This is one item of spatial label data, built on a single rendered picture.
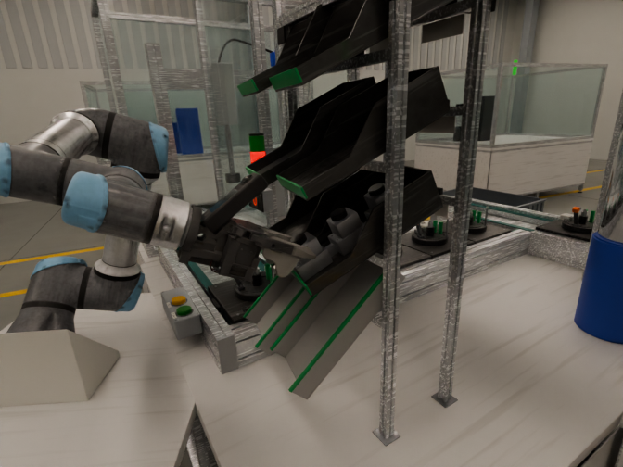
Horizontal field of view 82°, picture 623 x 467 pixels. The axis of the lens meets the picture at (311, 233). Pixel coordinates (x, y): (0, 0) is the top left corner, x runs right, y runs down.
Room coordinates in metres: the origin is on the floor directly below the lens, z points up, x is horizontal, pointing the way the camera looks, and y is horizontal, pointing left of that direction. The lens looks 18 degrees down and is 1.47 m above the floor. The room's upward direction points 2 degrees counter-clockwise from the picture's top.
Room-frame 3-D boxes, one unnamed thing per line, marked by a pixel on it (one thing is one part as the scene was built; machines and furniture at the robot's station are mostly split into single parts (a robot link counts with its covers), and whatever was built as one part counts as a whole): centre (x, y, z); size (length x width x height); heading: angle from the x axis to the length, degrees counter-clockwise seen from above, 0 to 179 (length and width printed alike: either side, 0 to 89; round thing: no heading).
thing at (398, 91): (0.73, -0.12, 1.26); 0.36 x 0.21 x 0.80; 30
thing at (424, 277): (1.23, -0.25, 0.91); 1.24 x 0.33 x 0.10; 120
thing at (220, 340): (1.14, 0.44, 0.91); 0.89 x 0.06 x 0.11; 30
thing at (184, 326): (0.95, 0.40, 0.93); 0.21 x 0.07 x 0.06; 30
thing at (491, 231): (1.48, -0.68, 1.01); 0.24 x 0.24 x 0.13; 30
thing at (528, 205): (2.56, -1.28, 0.73); 0.62 x 0.42 x 0.23; 30
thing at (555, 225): (1.42, -1.13, 1.01); 0.24 x 0.24 x 0.13; 30
